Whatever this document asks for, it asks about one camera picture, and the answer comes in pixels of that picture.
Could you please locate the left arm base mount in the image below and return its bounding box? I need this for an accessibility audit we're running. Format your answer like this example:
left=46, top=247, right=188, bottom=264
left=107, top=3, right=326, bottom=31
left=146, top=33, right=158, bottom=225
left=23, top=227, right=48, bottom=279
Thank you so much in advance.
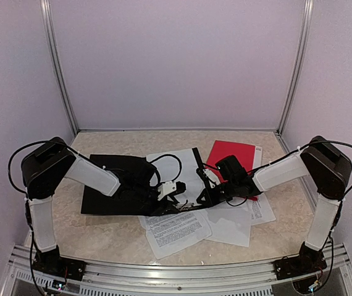
left=33, top=256, right=86, bottom=281

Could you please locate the red plastic folder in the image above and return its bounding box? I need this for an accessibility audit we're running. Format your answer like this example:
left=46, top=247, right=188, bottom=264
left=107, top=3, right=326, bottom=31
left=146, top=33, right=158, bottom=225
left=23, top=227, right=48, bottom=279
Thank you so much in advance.
left=206, top=140, right=262, bottom=200

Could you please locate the printed sheet under red folder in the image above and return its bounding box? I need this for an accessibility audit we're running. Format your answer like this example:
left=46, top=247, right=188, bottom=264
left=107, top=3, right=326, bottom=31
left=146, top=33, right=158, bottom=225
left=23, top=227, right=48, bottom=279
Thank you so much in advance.
left=248, top=194, right=276, bottom=226

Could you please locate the silver metal folder clip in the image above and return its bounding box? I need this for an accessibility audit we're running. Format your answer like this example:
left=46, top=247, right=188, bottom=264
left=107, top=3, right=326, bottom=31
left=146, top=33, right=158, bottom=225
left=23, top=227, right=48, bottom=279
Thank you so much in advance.
left=178, top=203, right=202, bottom=213

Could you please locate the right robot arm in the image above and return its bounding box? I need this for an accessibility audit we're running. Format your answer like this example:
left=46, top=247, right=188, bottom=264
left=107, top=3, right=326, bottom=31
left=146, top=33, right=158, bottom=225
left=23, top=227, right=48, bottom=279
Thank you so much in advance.
left=196, top=136, right=352, bottom=274

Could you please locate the printed text paper sheet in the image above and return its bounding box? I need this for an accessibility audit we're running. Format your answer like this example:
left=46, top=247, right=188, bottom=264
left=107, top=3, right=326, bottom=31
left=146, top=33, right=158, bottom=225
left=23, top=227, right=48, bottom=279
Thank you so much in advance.
left=139, top=212, right=212, bottom=259

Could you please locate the right aluminium corner post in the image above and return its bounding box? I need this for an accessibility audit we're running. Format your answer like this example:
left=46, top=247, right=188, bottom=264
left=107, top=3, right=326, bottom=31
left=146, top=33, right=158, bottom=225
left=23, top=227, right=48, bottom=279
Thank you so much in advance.
left=277, top=0, right=314, bottom=138

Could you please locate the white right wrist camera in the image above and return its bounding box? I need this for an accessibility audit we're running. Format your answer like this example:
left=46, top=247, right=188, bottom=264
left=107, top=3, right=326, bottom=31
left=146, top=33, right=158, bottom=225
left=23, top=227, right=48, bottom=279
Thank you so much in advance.
left=196, top=168, right=220, bottom=189

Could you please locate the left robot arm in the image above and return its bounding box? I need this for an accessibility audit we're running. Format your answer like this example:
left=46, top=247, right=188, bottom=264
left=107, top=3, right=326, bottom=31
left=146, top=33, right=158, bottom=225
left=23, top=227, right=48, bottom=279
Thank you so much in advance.
left=21, top=137, right=186, bottom=274

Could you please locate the black clip folder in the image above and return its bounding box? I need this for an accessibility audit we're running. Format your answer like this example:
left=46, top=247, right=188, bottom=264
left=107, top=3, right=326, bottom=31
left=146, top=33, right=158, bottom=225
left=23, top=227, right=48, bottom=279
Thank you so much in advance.
left=81, top=147, right=223, bottom=216

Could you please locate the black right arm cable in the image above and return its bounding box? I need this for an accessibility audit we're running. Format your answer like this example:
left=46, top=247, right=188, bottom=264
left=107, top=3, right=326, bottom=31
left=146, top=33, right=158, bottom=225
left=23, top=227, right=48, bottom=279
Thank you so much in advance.
left=225, top=140, right=352, bottom=207

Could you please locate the white paper sheet underneath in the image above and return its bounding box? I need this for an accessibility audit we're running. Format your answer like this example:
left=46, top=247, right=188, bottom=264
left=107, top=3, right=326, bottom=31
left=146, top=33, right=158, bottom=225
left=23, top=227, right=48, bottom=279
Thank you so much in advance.
left=201, top=206, right=251, bottom=247

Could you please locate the front aluminium frame rail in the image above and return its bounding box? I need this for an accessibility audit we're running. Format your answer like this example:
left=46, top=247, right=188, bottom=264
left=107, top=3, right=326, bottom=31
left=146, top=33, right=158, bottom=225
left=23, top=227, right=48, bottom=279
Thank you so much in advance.
left=0, top=243, right=352, bottom=296

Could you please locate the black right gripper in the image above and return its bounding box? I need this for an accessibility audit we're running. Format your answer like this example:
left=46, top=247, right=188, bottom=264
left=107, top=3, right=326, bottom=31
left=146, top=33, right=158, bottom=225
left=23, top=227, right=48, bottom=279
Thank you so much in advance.
left=196, top=179, right=238, bottom=208

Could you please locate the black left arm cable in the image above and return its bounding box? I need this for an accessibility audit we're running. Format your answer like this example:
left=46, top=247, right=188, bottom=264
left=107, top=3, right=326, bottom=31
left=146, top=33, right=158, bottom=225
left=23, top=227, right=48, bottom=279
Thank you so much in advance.
left=7, top=140, right=183, bottom=198

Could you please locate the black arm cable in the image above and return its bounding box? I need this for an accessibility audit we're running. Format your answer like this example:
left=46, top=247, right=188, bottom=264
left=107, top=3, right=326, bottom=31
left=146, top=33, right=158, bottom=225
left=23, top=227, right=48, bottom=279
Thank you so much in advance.
left=225, top=140, right=352, bottom=207
left=7, top=140, right=183, bottom=198

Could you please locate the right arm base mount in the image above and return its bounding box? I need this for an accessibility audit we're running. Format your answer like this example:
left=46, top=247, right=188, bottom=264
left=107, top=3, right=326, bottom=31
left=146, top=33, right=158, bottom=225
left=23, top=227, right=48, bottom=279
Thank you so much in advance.
left=273, top=242, right=327, bottom=280

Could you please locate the white paper sheet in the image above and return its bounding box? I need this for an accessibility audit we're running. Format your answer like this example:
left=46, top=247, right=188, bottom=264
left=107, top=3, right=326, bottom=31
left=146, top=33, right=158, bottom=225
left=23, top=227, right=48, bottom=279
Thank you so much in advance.
left=146, top=149, right=205, bottom=208

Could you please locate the aluminium corner post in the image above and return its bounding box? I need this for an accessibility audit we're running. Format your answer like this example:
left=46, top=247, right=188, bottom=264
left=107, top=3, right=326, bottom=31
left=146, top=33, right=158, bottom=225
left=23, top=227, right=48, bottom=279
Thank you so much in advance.
left=277, top=0, right=314, bottom=138
left=40, top=0, right=80, bottom=137

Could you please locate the left aluminium corner post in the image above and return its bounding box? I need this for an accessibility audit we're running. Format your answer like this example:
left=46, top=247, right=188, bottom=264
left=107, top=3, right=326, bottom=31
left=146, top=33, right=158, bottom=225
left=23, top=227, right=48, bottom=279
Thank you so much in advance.
left=40, top=0, right=80, bottom=137

